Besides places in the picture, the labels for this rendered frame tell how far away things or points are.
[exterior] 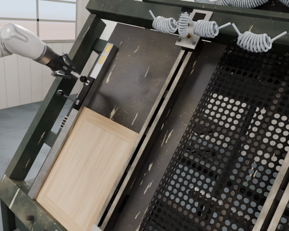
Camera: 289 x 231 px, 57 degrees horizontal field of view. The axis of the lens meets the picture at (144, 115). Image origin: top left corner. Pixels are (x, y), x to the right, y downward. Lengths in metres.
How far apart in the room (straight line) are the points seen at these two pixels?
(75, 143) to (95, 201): 0.33
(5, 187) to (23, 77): 3.48
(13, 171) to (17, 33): 0.87
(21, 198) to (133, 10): 1.18
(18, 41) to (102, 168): 0.67
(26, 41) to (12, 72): 3.79
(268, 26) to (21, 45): 0.97
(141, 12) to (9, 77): 3.74
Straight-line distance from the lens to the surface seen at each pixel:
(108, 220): 1.23
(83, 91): 1.51
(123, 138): 1.30
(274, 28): 1.18
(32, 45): 1.20
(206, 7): 1.10
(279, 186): 1.01
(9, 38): 1.18
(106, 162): 1.33
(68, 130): 1.51
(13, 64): 4.94
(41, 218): 1.52
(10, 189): 1.74
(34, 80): 5.20
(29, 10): 4.93
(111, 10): 1.61
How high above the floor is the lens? 1.93
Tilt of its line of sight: 23 degrees down
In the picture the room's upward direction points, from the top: 8 degrees clockwise
